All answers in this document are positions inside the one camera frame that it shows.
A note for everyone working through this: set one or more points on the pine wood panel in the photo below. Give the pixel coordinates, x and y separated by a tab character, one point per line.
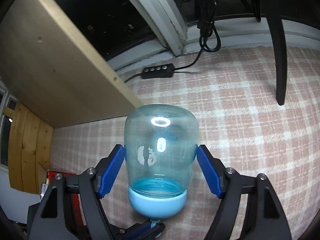
27	150

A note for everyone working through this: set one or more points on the red cardboard box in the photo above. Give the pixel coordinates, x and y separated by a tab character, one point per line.
77	210

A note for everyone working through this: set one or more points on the teal clear water bottle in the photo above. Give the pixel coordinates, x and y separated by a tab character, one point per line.
172	160

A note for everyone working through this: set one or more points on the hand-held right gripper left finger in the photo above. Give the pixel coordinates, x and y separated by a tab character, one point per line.
111	171

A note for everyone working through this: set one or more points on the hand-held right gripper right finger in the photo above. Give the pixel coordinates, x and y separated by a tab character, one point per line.
208	171

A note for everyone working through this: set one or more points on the light plywood board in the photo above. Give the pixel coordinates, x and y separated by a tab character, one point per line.
50	67

